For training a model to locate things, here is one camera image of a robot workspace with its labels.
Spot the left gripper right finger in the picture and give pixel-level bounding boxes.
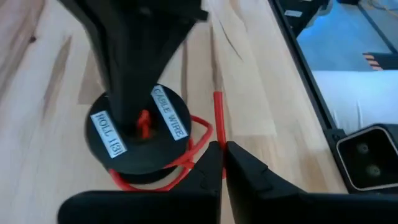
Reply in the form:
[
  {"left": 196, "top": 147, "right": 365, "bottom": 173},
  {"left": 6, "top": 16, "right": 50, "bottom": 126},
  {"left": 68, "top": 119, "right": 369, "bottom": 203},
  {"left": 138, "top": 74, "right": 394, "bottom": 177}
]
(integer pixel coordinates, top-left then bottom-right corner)
[{"left": 225, "top": 141, "right": 398, "bottom": 224}]

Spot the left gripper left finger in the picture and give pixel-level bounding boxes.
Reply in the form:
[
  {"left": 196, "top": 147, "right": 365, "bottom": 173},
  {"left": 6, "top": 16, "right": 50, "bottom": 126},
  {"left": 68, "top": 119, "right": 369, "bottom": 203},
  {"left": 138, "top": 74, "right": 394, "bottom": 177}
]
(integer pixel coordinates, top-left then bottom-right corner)
[{"left": 57, "top": 140, "right": 223, "bottom": 224}]

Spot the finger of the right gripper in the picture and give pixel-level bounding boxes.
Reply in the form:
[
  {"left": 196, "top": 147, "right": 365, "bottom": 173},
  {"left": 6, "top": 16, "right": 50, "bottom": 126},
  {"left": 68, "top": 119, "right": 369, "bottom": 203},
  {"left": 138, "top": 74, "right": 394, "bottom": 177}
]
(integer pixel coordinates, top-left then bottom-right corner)
[
  {"left": 133, "top": 0, "right": 208, "bottom": 125},
  {"left": 58, "top": 0, "right": 137, "bottom": 125}
]

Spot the black wire spool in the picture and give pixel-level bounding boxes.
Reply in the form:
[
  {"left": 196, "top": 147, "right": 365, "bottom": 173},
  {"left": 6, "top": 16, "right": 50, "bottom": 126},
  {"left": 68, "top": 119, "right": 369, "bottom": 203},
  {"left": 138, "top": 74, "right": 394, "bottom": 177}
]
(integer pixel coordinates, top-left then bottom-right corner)
[{"left": 83, "top": 83, "right": 193, "bottom": 185}]

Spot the red wire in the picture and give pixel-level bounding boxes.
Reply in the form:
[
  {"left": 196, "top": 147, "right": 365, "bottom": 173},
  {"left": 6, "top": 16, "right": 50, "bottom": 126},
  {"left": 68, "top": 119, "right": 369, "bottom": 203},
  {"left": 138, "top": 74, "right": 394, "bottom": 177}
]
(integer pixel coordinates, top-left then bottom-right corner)
[{"left": 108, "top": 90, "right": 228, "bottom": 192}]

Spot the black Netgear switch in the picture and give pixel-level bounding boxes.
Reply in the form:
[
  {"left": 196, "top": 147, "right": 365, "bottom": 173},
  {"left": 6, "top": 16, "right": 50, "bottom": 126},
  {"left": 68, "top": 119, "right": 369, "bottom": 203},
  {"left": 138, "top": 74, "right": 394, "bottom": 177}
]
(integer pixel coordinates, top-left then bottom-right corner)
[{"left": 336, "top": 123, "right": 398, "bottom": 193}]

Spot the black table frame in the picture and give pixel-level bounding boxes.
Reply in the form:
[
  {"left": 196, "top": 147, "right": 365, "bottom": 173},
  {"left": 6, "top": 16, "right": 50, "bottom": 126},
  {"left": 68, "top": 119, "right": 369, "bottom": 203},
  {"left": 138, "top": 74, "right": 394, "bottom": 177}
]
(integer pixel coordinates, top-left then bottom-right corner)
[{"left": 267, "top": 0, "right": 352, "bottom": 194}]

